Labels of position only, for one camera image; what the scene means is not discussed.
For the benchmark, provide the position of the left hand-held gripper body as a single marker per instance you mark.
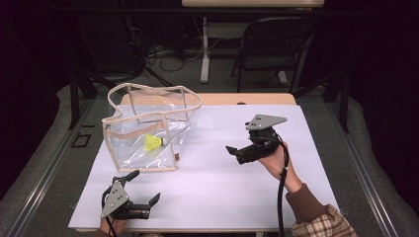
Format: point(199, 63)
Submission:
point(115, 197)

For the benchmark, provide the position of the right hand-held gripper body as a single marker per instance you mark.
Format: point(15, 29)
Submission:
point(260, 144)

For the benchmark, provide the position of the clear bag with beige trim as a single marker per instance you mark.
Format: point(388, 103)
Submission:
point(131, 154)

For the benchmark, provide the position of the yellow shuttlecock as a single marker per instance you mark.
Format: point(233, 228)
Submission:
point(151, 142)

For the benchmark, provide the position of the person's right hand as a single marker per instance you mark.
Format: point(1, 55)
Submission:
point(275, 164)

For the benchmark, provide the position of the person's left hand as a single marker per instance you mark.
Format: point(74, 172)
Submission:
point(112, 225)

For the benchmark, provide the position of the white board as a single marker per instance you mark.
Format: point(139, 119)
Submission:
point(204, 184)

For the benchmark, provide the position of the wooden table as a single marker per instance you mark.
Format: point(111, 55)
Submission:
point(250, 98)

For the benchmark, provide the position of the black metal stand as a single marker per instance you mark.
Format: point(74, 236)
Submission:
point(344, 98)
point(74, 98)

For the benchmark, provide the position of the black folding chair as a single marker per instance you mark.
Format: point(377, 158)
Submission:
point(273, 42)

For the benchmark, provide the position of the white desk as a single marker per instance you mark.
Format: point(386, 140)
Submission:
point(252, 3)

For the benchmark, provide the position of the black floor socket frame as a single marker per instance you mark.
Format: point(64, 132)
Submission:
point(75, 141)

